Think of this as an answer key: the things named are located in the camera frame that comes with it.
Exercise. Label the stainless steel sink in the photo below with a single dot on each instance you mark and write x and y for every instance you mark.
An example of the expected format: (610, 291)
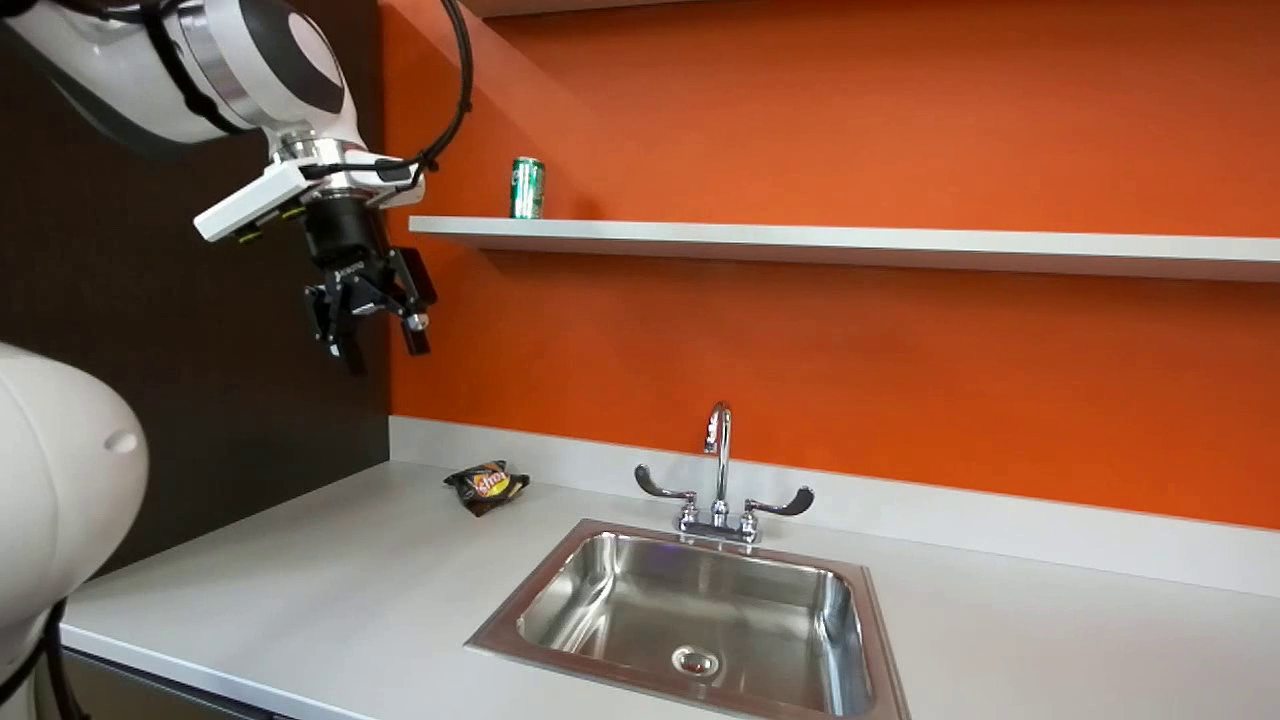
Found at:
(700, 620)

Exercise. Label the white wall shelf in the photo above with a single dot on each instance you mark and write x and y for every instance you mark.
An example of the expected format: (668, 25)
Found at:
(850, 245)

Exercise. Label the chrome tap lever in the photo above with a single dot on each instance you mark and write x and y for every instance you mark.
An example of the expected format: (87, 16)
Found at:
(785, 504)
(662, 489)

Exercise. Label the green soda can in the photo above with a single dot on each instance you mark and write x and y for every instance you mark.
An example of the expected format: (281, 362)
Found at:
(527, 188)

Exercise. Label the chrome tap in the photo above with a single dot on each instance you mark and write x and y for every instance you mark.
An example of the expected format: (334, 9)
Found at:
(720, 470)

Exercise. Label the black chip bag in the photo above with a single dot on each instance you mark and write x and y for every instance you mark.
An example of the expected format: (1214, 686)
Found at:
(487, 485)

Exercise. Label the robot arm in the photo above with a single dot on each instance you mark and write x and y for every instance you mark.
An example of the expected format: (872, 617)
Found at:
(250, 60)

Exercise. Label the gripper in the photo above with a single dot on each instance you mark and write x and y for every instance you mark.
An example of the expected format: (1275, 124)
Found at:
(345, 240)

